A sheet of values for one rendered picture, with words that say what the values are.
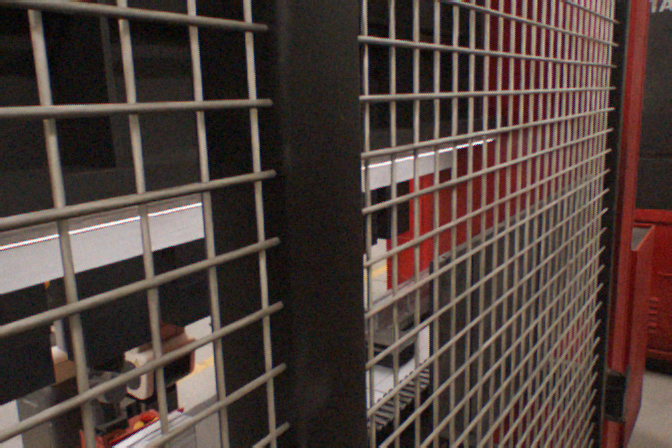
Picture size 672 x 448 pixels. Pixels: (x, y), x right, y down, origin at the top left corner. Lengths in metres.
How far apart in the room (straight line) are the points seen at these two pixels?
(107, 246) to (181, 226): 0.16
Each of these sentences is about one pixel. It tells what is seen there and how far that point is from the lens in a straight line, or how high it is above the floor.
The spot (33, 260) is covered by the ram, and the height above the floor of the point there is 1.38.
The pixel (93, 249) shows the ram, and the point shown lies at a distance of 1.05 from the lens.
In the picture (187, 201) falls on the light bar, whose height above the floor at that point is 1.46.
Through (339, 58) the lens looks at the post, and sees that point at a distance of 0.24.
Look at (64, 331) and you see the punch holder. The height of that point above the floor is 1.23.
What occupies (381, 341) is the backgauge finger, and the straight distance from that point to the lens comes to 1.43.
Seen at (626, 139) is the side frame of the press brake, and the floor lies 1.44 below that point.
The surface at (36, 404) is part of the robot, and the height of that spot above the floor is 0.61.
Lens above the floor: 1.60
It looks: 12 degrees down
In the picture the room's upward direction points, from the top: 2 degrees counter-clockwise
